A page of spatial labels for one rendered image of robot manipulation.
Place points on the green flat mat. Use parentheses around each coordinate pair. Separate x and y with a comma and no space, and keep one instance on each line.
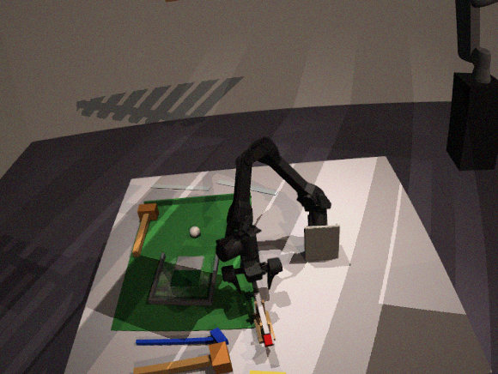
(170,234)

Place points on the beige ball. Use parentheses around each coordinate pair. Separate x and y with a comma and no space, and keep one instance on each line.
(194,231)

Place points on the brown wooden mallet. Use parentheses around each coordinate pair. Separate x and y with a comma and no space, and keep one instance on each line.
(219,358)
(146,212)

